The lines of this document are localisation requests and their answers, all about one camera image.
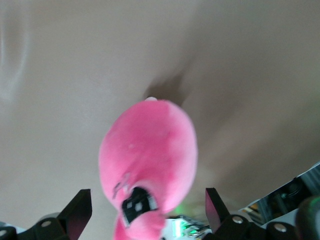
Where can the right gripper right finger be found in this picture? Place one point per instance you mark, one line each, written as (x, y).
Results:
(216, 212)

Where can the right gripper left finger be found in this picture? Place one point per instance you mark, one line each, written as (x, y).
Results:
(77, 212)

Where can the round hot pink plush toy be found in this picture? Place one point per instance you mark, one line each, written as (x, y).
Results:
(150, 150)

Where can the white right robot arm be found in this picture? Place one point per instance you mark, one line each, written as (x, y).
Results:
(180, 227)

